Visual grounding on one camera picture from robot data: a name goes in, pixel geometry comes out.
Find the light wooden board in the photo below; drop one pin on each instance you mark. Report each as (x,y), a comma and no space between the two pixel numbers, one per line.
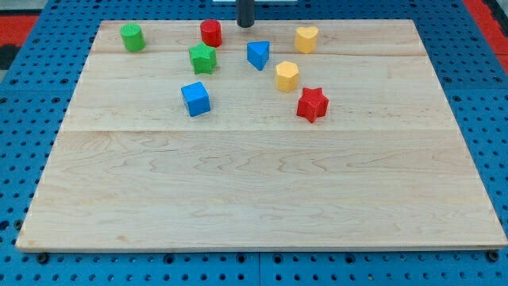
(385,169)

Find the red star block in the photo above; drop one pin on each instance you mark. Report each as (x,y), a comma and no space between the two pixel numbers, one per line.
(312,104)

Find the blue cube block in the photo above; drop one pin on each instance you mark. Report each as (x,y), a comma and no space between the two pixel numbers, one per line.
(196,99)

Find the yellow hexagon block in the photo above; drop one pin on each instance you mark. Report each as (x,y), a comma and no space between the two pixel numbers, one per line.
(286,76)

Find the blue triangle block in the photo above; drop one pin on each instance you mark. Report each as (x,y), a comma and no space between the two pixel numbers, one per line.
(258,53)

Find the green star block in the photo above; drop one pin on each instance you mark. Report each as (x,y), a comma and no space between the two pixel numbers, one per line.
(203,58)

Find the yellow heart block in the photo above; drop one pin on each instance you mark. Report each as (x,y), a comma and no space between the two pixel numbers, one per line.
(306,39)

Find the red cylinder block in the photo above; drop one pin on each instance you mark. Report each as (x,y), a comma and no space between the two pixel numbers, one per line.
(211,32)

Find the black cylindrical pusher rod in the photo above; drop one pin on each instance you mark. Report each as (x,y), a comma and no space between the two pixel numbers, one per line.
(245,13)

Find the green cylinder block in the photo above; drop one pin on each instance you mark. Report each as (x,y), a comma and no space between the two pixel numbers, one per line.
(132,36)

